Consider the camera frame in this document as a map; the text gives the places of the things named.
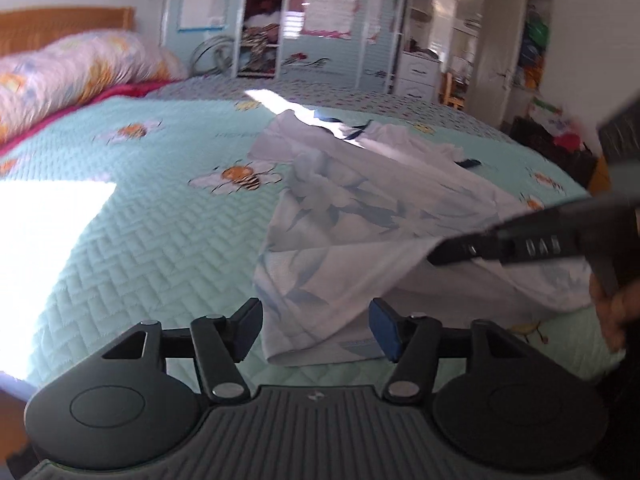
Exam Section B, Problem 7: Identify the white door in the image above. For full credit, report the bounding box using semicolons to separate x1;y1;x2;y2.
494;0;531;132

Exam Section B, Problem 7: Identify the mint bee print quilted bedspread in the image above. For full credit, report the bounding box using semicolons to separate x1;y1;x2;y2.
0;77;632;402

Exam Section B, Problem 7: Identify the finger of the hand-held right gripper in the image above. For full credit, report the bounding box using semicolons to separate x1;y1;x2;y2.
427;200;596;267

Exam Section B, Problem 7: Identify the person's right hand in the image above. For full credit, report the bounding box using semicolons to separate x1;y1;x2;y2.
590;275;640;355

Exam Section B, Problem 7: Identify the pile of clothes in wardrobe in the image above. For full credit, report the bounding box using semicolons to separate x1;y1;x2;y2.
239;0;285;79

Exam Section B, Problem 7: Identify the white drawer cabinet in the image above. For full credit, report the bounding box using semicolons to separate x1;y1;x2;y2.
395;52;444;104

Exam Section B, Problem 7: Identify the white t-shirt with navy trim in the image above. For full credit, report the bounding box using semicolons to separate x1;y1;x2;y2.
252;110;601;367

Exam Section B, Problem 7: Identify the sliding door wardrobe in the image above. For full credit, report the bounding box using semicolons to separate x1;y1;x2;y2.
160;0;417;94

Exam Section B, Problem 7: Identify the pile of colourful bags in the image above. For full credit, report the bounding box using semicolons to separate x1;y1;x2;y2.
517;9;552;92

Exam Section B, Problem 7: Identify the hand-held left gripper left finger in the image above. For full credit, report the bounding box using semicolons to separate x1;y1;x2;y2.
102;297;264;403

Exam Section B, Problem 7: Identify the red blanket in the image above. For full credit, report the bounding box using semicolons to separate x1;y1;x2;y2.
0;80;172;159

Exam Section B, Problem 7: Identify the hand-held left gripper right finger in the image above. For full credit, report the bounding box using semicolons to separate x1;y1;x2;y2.
368;298;538;406

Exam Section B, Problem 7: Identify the wooden headboard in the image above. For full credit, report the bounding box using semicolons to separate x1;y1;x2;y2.
0;6;136;59

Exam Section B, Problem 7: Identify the green and white cardboard box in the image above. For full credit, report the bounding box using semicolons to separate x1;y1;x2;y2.
529;97;567;127

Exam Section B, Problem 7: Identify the white plastic bag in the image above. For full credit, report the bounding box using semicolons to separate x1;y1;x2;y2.
549;119;593;152

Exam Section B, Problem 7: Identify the floral rolled duvet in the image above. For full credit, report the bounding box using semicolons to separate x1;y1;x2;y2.
0;30;187;144

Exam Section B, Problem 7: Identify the black sofa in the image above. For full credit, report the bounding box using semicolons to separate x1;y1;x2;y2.
509;115;602;192

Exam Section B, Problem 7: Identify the pink framed poster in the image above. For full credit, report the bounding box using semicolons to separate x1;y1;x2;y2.
299;0;363;39

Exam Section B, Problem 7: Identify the wooden chair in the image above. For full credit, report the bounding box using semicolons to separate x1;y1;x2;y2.
440;72;467;112

